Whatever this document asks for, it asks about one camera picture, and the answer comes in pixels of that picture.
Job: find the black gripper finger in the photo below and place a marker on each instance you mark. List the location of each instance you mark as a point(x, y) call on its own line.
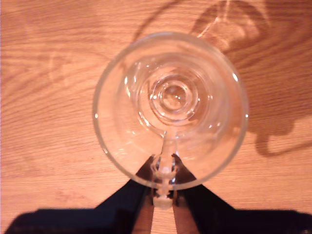
point(204, 209)
point(122, 209)

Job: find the small footed glass cup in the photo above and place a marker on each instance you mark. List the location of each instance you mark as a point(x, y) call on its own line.
point(122, 109)

